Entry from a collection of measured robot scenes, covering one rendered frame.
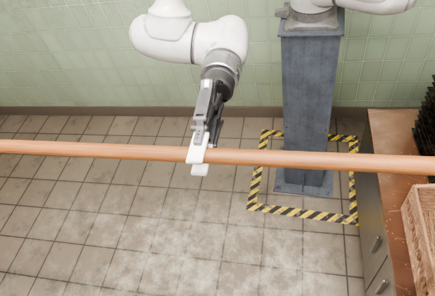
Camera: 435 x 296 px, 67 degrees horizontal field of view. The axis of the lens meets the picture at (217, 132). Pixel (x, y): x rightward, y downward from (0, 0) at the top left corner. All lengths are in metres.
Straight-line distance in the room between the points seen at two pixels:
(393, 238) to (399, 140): 0.40
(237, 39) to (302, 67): 0.55
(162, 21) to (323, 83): 0.75
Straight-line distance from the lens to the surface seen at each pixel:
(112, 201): 2.16
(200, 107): 0.62
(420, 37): 1.96
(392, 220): 1.26
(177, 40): 0.80
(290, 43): 1.23
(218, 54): 0.74
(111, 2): 1.98
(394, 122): 1.51
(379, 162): 0.58
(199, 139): 0.59
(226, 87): 0.70
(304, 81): 1.34
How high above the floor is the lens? 1.67
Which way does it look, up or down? 49 degrees down
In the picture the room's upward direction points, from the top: 15 degrees counter-clockwise
